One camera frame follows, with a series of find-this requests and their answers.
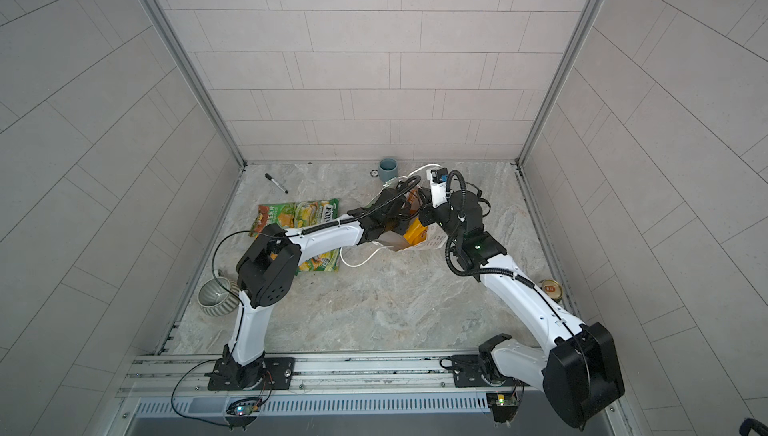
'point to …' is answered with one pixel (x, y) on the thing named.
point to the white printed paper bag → (434, 236)
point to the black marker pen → (269, 177)
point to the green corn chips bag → (282, 214)
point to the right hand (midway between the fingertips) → (417, 190)
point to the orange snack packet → (416, 232)
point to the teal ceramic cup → (388, 168)
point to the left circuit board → (245, 407)
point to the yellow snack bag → (273, 256)
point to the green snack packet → (316, 212)
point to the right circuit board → (503, 405)
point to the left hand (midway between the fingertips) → (413, 210)
